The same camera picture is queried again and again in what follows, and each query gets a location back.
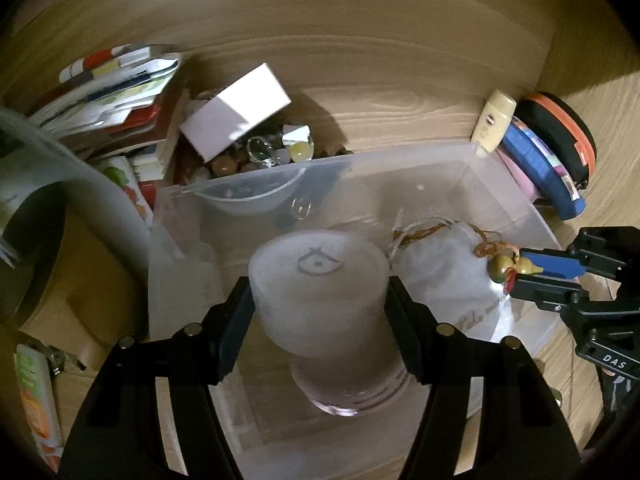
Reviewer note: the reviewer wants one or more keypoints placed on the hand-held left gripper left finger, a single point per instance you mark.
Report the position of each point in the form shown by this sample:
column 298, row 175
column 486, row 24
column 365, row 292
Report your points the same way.
column 235, row 330

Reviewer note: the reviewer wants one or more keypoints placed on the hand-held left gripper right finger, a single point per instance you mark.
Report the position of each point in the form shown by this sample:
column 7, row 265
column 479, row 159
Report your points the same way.
column 405, row 330

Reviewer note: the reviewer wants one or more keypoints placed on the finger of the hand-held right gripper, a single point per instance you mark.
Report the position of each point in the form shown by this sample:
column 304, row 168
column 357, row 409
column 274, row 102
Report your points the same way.
column 545, row 292
column 550, row 262

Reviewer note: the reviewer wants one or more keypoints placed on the yellow gourd charm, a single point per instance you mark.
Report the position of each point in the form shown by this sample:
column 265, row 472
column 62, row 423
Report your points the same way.
column 500, row 266

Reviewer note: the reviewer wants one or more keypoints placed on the frosted white lidded jar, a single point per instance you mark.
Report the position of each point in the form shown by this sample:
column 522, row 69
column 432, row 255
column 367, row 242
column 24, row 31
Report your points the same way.
column 320, row 300

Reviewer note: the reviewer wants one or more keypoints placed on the clear plastic storage container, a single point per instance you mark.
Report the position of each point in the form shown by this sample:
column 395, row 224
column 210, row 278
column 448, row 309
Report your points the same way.
column 440, row 195

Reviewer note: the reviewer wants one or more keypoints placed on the pink pouch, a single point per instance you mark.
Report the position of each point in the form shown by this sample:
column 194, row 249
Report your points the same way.
column 517, row 175

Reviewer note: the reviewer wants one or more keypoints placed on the blue fabric pouch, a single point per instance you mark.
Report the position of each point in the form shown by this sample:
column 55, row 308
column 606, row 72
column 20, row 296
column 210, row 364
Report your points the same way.
column 530, row 165

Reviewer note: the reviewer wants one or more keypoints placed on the black orange zip case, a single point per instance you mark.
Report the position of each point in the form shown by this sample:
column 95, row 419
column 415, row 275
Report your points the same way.
column 555, row 125

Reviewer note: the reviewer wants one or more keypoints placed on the cream lotion tube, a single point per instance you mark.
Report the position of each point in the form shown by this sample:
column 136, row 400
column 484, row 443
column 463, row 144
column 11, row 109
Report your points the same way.
column 492, row 120

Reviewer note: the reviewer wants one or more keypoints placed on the pile of beads and stones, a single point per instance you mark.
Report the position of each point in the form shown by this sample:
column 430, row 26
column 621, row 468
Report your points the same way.
column 225, row 162

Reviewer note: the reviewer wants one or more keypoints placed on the fruit printed carton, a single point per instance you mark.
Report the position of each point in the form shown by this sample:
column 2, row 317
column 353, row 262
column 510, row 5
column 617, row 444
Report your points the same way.
column 125, row 185

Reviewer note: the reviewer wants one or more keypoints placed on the brown mug with paper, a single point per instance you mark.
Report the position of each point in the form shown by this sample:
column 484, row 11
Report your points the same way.
column 100, row 195

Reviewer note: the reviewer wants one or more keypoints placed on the orange green snack packet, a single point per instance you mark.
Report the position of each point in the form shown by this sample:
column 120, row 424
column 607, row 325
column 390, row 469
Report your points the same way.
column 35, row 410

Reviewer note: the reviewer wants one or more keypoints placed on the white cardboard box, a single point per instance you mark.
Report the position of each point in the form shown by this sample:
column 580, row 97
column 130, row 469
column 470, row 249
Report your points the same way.
column 235, row 110

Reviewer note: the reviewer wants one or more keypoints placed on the stack of books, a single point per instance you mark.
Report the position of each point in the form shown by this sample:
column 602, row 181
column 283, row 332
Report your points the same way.
column 110, row 85

